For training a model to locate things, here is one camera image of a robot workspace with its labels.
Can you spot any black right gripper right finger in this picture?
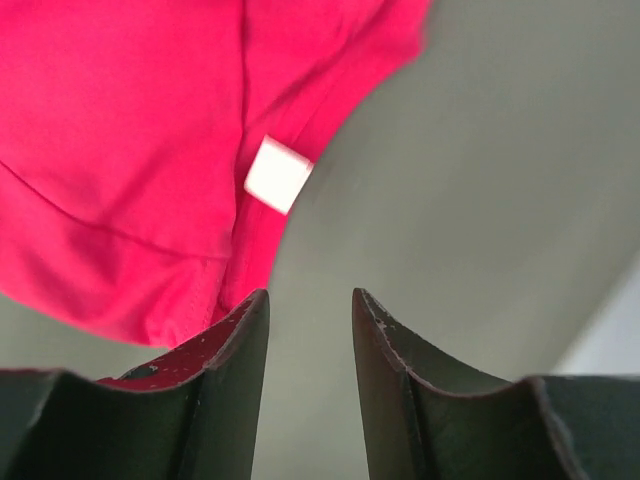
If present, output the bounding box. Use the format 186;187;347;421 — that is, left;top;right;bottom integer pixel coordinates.
352;288;639;479

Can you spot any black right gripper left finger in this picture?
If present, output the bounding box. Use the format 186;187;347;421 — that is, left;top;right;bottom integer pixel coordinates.
1;290;269;479

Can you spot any red t-shirt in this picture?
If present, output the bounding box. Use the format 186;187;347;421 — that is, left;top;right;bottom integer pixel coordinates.
1;1;430;347

